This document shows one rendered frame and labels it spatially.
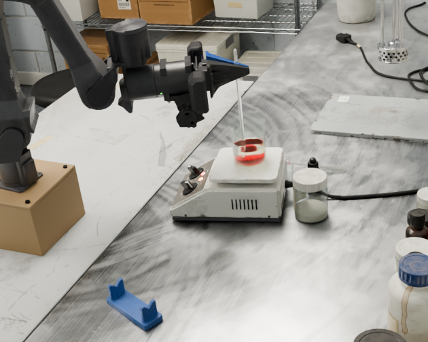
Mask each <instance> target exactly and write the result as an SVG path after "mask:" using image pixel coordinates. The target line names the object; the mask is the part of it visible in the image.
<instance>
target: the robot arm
mask: <svg viewBox="0 0 428 342"><path fill-rule="evenodd" d="M4 1H15V2H21V3H25V4H28V5H30V6H31V8H32V9H33V11H34V12H35V14H36V15H37V17H38V18H39V20H40V22H41V23H42V24H43V26H44V28H45V30H46V31H47V32H48V34H49V36H50V37H51V39H52V40H53V42H54V44H55V45H56V47H57V48H58V50H59V51H60V53H61V54H62V56H63V58H64V59H65V62H67V64H68V65H69V68H70V71H71V74H72V77H73V81H74V84H75V87H76V89H77V92H78V94H79V97H80V99H81V101H82V103H83V104H84V105H85V106H86V107H87V108H89V109H94V110H103V109H106V108H108V107H110V106H111V105H112V103H113V102H114V99H115V89H116V83H117V82H118V70H119V67H122V73H123V78H121V80H119V86H120V93H121V97H120V98H119V99H118V105H119V106H121V107H123V108H124V109H125V110H126V111H127V112H128V113H132V109H133V102H134V100H145V99H150V98H162V97H164V101H167V103H170V102H171V101H174V102H175V104H176V105H177V110H178V111H179V113H178V114H177V116H176V121H177V123H178V124H179V127H180V128H191V127H193V128H195V127H196V126H197V123H198V122H199V121H202V120H204V117H203V114H204V113H208V112H209V102H208V95H207V91H210V97H211V99H212V97H213V95H214V93H216V91H217V90H218V88H219V87H221V86H223V85H225V84H227V83H230V82H231V81H234V80H236V79H239V78H241V77H244V76H246V75H248V74H250V70H249V66H247V65H245V64H241V63H238V65H236V64H234V61H232V60H228V59H226V58H222V57H220V56H216V55H214V54H211V53H208V52H207V51H205V54H206V59H204V56H203V50H202V43H201V42H200V41H194V42H191V43H190V44H189V45H188V46H187V54H188V55H187V56H184V58H185V60H179V61H172V62H166V59H165V58H164V59H160V63H155V64H146V62H147V59H149V58H150V57H151V55H152V54H151V46H150V41H149V33H148V28H147V22H146V20H144V19H140V18H130V19H125V21H122V22H119V23H117V24H115V25H113V26H108V27H106V28H105V36H106V39H107V42H108V44H109V51H110V55H109V56H108V57H107V58H106V59H105V60H104V61H103V60H102V59H101V58H99V57H98V56H97V55H96V54H95V53H93V52H92V50H91V49H90V48H89V47H88V46H87V44H86V42H85V41H84V39H83V37H82V36H81V35H80V33H79V31H78V29H77V28H76V26H75V25H74V23H73V21H72V19H71V18H70V16H69V15H68V13H67V11H66V10H65V8H64V7H63V5H62V3H61V2H60V0H0V189H4V190H7V191H13V192H16V193H22V192H23V191H24V190H26V189H27V188H28V187H30V186H31V185H32V184H33V183H34V182H36V181H37V180H38V179H39V178H41V177H42V176H43V173H42V172H38V171H37V170H36V167H35V162H34V159H33V158H32V155H31V150H30V149H27V146H28V145H29V144H30V141H31V137H32V135H33V134H34V133H35V128H36V125H37V121H38V118H39V114H38V113H37V111H36V109H35V97H34V96H32V97H28V98H27V97H26V96H25V95H24V93H23V92H22V90H21V88H20V87H21V86H20V82H19V79H18V74H17V70H16V64H15V60H14V55H13V50H12V45H11V42H10V36H9V33H8V29H7V23H6V19H5V13H4V10H3V2H4Z"/></svg>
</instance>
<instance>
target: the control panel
mask: <svg viewBox="0 0 428 342"><path fill-rule="evenodd" d="M214 160H215V158H214V159H212V160H211V161H208V162H207V163H205V164H203V165H201V166H200V167H198V168H203V169H204V170H203V172H204V174H203V175H201V174H200V175H199V176H197V177H196V178H194V179H192V180H190V179H189V176H190V174H191V172H189V173H187V174H186V175H185V176H184V178H183V181H190V182H191V183H197V184H198V185H197V187H196V188H195V190H193V191H192V192H191V193H189V194H187V195H183V194H182V193H183V190H184V188H183V186H182V185H180V188H179V190H178V192H177V194H176V196H175V199H174V201H173V203H172V206H174V205H175V204H177V203H179V202H181V201H183V200H184V199H186V198H188V197H190V196H192V195H193V194H195V193H198V192H199V191H201V190H203V188H204V185H205V183H206V181H207V178H208V175H209V172H210V170H211V167H212V165H213V162H214ZM198 168H197V169H198ZM201 177H202V179H201V180H199V178H201Z"/></svg>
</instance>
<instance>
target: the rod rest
mask: <svg viewBox="0 0 428 342"><path fill-rule="evenodd" d="M107 287H108V291H109V296H108V297H107V298H106V300H107V304H108V305H110V306H112V307H113V308H114V309H116V310H117V311H118V312H120V313H121V314H122V315H124V316H126V317H127V318H128V319H129V320H131V321H133V322H134V323H135V324H137V325H138V326H140V327H141V328H142V329H143V330H149V329H150V328H152V327H153V326H155V325H156V324H158V323H159V322H161V321H162V320H163V318H162V314H161V313H160V312H158V311H157V307H156V300H154V299H152V300H151V301H150V302H149V305H148V304H146V303H145V302H143V301H142V300H140V299H139V298H137V297H136V296H134V295H133V294H131V293H130V292H128V291H127V290H125V287H124V282H123V279H122V278H119V279H118V280H117V282H116V284H115V285H112V284H109V285H107Z"/></svg>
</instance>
